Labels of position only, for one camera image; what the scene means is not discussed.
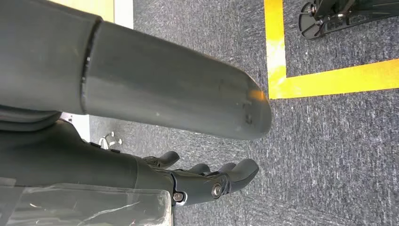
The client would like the pale desk leg panel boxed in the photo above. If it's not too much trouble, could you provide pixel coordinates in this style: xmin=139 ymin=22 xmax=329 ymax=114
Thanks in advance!
xmin=49 ymin=0 xmax=135 ymax=30

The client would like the clear plastic camera guard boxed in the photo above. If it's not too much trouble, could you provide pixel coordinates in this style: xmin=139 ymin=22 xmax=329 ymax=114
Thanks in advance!
xmin=0 ymin=177 xmax=173 ymax=226

